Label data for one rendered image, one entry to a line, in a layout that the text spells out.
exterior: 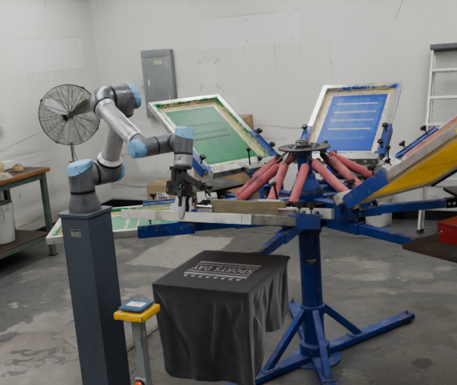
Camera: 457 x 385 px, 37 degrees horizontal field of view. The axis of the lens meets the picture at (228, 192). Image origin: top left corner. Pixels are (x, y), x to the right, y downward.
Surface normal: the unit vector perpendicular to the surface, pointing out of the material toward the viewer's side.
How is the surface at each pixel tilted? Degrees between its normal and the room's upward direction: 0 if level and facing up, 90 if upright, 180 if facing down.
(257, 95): 90
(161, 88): 90
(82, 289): 90
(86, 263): 90
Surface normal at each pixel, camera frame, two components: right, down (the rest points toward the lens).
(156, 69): -0.43, 0.22
